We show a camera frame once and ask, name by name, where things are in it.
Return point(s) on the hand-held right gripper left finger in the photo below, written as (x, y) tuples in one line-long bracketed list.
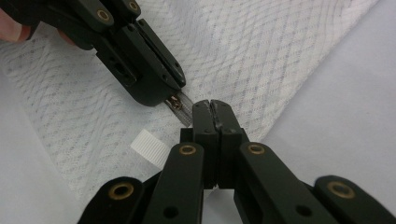
[(205, 124)]

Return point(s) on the white mesh zipper bag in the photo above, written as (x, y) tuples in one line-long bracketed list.
[(249, 62)]

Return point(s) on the white table sheet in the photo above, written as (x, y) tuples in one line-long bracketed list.
[(342, 109)]

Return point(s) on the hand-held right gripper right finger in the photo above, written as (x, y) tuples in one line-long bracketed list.
[(227, 130)]

